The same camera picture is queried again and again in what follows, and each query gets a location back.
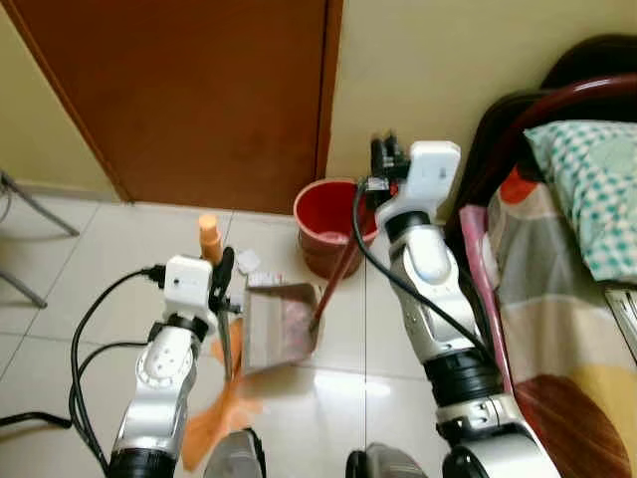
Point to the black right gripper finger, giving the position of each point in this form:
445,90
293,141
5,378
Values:
379,149
399,147

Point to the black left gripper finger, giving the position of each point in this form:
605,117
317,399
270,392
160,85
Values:
226,267

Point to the orange bristle broom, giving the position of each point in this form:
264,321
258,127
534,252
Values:
224,413

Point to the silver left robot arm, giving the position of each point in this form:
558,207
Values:
159,388

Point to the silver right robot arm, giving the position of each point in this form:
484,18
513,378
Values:
428,264

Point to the small white floor object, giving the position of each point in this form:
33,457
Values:
248,261

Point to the red plastic bucket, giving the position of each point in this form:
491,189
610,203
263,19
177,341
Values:
323,214

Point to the grey left robot leg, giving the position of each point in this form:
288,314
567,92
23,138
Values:
237,456

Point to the grey robot leg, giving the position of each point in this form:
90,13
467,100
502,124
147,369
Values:
393,463
237,456

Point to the brown wooden door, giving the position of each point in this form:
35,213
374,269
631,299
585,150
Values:
189,95

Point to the dark wooden bed headboard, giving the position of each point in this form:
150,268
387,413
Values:
577,85

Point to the folded newspaper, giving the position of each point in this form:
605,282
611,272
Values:
625,319

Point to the grey metal chair legs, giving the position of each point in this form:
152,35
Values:
40,206

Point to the green checked pillow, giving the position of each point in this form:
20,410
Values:
592,189

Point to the colourful patchwork bed sheet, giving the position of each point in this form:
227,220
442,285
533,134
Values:
557,329

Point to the grey right robot leg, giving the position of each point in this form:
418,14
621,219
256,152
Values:
393,463

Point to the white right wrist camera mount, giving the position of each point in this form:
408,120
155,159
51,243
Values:
430,171

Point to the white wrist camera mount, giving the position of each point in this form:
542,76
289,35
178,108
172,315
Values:
430,171
187,284

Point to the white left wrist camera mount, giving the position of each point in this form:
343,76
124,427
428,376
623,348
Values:
187,284

